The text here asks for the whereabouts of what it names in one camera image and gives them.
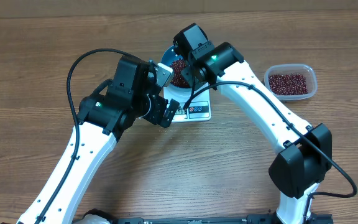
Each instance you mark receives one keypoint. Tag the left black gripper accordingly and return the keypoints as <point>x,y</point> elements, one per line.
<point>156,117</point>

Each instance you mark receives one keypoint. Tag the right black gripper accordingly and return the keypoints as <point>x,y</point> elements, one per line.
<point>188,74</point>

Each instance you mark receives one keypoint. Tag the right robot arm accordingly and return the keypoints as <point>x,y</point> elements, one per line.
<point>303,152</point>

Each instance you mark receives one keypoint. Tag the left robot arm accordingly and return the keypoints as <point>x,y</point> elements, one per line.
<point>100,122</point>

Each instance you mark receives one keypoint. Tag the red beans in bowl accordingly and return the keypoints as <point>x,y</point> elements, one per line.
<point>178,80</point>

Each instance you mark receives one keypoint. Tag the blue plastic bowl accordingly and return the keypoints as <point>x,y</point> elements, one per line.
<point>168,57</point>

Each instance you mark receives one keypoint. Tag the white digital kitchen scale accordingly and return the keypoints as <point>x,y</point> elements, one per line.
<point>198,110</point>

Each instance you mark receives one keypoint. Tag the red adzuki beans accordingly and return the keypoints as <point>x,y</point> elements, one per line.
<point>288,84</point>

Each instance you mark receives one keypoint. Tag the clear plastic container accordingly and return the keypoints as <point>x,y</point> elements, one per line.
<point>306,70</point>

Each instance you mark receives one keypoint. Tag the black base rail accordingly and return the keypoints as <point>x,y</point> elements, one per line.
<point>99,216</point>

